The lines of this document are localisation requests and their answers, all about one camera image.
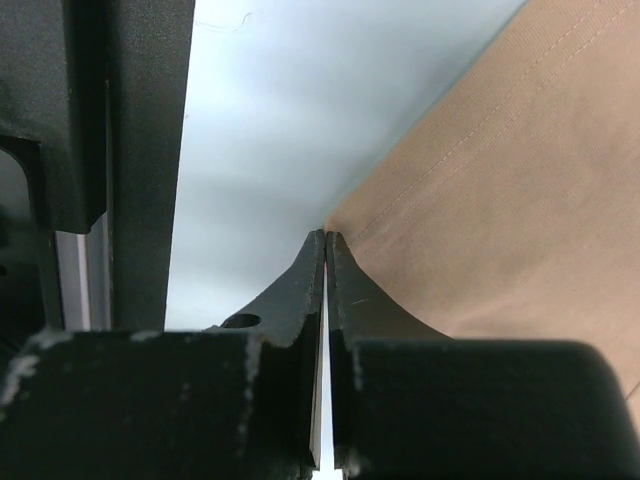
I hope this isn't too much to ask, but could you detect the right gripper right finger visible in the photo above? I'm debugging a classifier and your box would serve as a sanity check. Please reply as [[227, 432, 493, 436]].
[[326, 232, 639, 479]]

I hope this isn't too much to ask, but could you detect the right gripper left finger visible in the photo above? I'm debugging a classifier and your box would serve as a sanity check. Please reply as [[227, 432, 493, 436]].
[[1, 230, 325, 479]]

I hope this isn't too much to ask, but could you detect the tan t shirt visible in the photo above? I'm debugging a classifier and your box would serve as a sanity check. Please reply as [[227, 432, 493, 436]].
[[326, 1, 639, 402]]

